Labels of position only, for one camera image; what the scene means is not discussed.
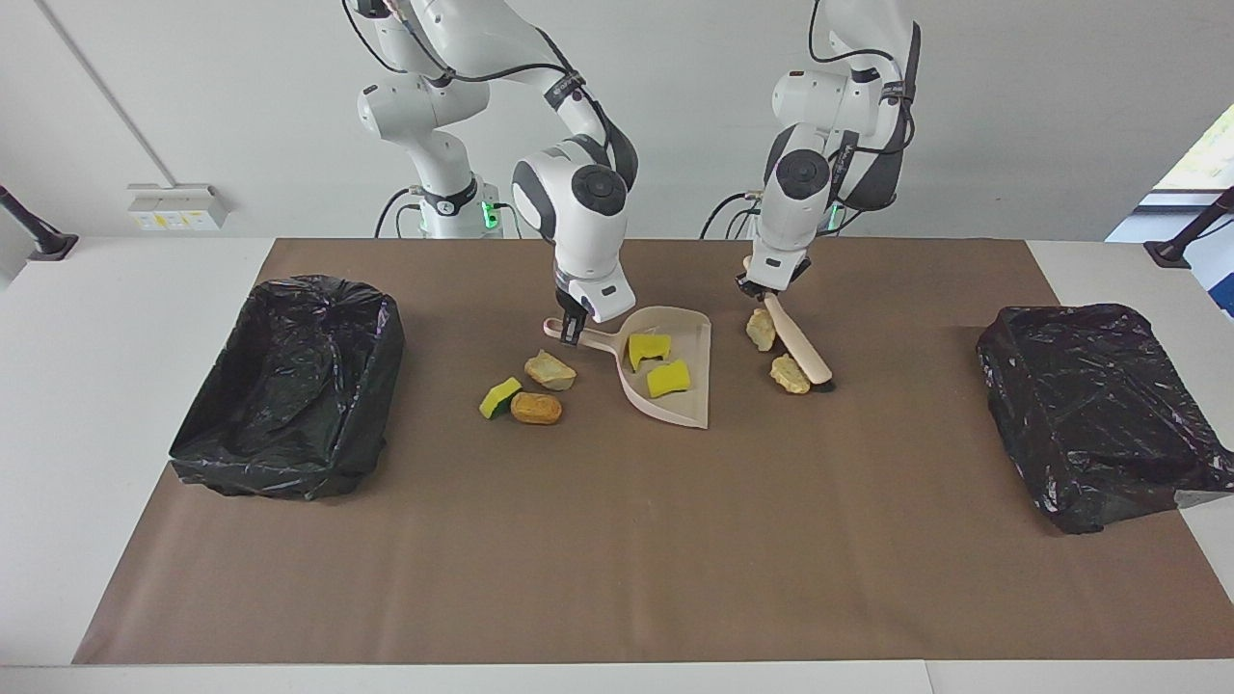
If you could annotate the orange-brown bread roll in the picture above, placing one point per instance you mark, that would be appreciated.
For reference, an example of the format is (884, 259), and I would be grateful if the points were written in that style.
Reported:
(536, 409)

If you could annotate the brown paper table mat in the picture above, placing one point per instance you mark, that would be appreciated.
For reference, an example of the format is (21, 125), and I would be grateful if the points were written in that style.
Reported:
(386, 578)

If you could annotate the pink plastic dustpan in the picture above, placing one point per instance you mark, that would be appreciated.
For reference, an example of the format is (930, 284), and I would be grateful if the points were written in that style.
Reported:
(675, 410)

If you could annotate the black bag lined bin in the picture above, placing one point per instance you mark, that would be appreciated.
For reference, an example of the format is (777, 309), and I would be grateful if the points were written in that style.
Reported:
(1099, 405)
(289, 386)

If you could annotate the white wall socket box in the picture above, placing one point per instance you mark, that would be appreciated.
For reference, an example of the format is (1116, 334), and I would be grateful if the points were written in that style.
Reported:
(178, 207)

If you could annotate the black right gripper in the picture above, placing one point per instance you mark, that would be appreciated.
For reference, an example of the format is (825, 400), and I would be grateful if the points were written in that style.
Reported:
(573, 316)

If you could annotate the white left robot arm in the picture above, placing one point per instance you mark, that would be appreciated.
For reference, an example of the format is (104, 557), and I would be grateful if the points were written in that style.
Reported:
(791, 222)

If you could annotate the bright window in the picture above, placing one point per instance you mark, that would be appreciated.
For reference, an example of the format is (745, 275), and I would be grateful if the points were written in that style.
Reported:
(1210, 159)

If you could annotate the yellow green sponge scrap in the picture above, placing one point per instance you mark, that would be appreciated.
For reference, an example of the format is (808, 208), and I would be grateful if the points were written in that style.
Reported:
(497, 397)

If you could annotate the black camera stand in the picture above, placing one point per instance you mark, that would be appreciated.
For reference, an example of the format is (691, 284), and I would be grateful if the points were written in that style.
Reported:
(43, 241)
(1181, 246)

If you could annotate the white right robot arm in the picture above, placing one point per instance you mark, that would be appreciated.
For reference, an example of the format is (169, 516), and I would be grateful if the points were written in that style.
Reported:
(578, 241)

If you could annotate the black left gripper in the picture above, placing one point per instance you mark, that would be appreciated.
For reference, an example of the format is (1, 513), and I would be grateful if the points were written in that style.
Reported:
(755, 284)

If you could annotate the notched yellow sponge scrap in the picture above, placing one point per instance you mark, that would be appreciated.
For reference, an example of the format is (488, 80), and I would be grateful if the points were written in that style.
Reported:
(648, 347)

